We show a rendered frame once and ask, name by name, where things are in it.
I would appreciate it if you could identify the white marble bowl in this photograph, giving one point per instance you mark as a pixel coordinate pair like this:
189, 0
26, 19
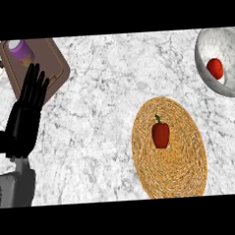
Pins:
219, 61

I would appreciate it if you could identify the purple can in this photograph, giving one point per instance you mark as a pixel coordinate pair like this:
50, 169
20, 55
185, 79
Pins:
23, 51

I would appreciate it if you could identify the brown cutting board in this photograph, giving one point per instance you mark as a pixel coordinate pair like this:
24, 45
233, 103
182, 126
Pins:
52, 64

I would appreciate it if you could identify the red bell pepper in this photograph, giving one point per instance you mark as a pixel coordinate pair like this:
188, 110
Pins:
161, 134

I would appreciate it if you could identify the woven round placemat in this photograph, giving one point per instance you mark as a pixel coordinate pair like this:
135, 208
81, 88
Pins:
169, 152

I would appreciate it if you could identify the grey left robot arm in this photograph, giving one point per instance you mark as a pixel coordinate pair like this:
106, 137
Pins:
16, 188

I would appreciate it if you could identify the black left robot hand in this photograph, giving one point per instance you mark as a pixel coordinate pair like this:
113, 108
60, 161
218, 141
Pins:
23, 122

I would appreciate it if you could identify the red tomato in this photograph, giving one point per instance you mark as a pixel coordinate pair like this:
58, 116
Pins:
215, 68

